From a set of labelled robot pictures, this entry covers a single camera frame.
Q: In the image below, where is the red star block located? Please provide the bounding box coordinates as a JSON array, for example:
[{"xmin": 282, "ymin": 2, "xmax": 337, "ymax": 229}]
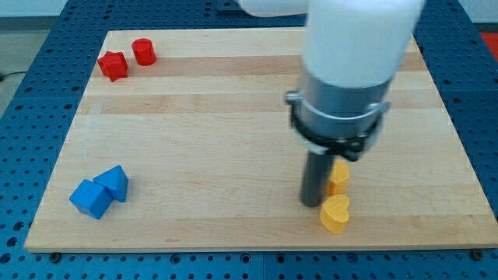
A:
[{"xmin": 97, "ymin": 51, "xmax": 128, "ymax": 82}]

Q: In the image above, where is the red cylinder block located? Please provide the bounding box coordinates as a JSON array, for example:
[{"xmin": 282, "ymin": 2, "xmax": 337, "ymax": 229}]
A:
[{"xmin": 132, "ymin": 38, "xmax": 156, "ymax": 66}]

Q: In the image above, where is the wooden board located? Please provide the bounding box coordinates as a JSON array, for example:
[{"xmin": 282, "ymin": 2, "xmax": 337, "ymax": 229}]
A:
[{"xmin": 24, "ymin": 27, "xmax": 497, "ymax": 253}]

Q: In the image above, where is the yellow hexagon block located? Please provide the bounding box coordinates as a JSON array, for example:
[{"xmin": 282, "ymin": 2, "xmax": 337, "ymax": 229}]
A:
[{"xmin": 326, "ymin": 160, "xmax": 350, "ymax": 196}]

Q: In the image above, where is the blue triangle block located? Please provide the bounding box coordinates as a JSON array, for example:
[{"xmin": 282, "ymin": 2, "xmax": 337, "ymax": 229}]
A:
[{"xmin": 93, "ymin": 165, "xmax": 129, "ymax": 202}]

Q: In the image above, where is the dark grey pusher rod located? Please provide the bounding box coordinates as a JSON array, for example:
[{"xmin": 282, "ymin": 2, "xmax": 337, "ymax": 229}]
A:
[{"xmin": 300, "ymin": 152, "xmax": 335, "ymax": 207}]

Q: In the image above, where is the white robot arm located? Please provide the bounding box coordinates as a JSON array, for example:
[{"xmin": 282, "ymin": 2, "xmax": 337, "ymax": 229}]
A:
[{"xmin": 237, "ymin": 0, "xmax": 425, "ymax": 207}]

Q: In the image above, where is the blue cube block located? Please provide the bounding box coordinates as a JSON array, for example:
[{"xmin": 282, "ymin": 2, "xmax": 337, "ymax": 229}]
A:
[{"xmin": 69, "ymin": 180, "xmax": 113, "ymax": 219}]

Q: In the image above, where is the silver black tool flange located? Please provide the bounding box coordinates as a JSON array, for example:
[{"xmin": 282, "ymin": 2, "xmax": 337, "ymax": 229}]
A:
[{"xmin": 286, "ymin": 69, "xmax": 391, "ymax": 162}]

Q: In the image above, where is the yellow heart block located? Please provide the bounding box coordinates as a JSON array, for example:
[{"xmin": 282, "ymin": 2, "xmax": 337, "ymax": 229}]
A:
[{"xmin": 319, "ymin": 194, "xmax": 350, "ymax": 234}]

